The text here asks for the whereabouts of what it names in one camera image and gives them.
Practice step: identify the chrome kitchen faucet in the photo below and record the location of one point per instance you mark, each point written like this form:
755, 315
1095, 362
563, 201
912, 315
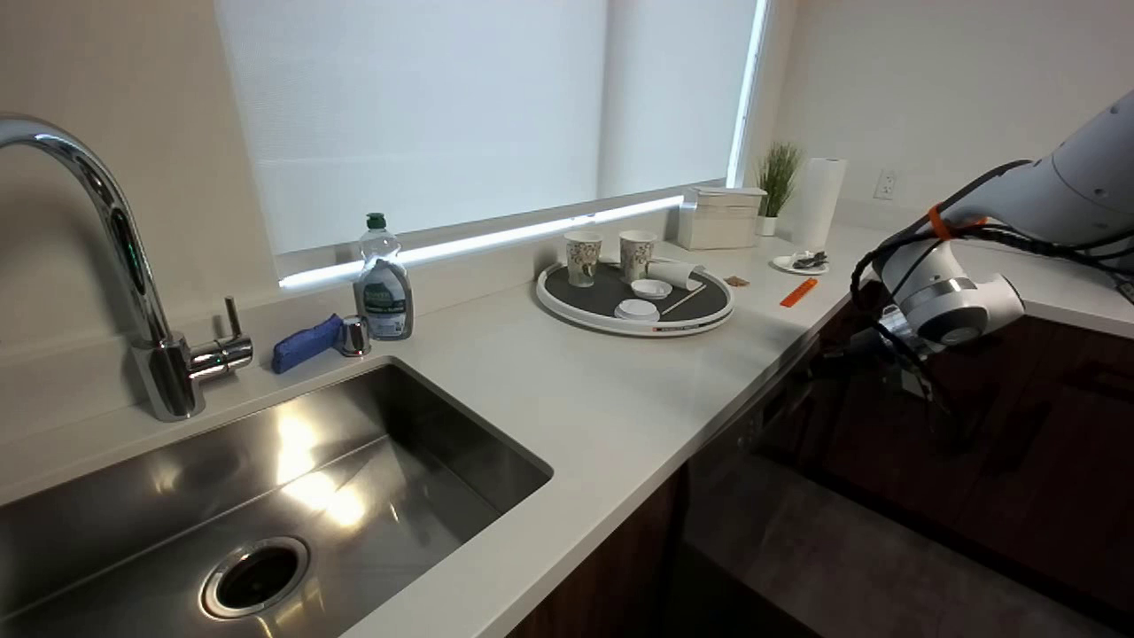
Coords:
169, 365

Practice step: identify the white storage box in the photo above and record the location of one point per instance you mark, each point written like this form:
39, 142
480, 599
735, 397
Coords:
720, 219

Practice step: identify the left patterned cup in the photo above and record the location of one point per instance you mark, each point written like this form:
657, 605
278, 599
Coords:
583, 258

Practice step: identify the small white bowl front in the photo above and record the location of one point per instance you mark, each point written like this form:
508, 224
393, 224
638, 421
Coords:
636, 311

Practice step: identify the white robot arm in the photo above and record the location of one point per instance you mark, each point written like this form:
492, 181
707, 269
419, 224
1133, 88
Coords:
1072, 205

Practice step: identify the dark wood cabinet front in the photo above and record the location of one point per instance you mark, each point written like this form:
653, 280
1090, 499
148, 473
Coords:
1026, 456

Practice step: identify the blue dish brush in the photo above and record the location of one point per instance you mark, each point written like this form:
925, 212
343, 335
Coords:
332, 335

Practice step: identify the round dark serving tray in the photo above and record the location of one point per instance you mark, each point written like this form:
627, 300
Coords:
681, 315

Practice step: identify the stainless steel sink basin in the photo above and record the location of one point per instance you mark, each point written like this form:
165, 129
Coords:
288, 521

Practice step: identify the right patterned cup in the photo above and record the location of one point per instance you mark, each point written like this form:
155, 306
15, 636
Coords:
636, 253

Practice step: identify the small white bowl back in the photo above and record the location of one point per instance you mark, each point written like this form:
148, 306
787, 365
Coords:
653, 290

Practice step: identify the small white bowl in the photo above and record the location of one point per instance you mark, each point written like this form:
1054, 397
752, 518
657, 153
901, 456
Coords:
636, 311
653, 290

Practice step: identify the patterned cup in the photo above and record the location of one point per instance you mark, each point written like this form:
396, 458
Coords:
636, 253
583, 258

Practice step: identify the orange flat tool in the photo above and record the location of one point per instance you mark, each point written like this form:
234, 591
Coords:
800, 291

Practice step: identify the stainless steel dishwasher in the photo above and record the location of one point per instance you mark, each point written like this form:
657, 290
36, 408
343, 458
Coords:
725, 518

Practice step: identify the white paper towel roll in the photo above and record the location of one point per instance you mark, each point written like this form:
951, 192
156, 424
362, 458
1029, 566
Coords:
817, 201

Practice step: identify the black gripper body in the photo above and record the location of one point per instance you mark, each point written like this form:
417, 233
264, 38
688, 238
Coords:
898, 358

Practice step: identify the white roller window blind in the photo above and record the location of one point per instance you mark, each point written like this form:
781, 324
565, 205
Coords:
452, 113

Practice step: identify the dish soap bottle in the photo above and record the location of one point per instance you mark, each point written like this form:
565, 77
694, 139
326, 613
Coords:
381, 290

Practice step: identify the small white dish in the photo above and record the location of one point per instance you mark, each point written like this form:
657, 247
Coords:
804, 263

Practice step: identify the white rolled cloth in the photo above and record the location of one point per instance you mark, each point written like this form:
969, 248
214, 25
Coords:
677, 273

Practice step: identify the small green potted plant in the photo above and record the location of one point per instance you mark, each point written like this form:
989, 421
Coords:
778, 187

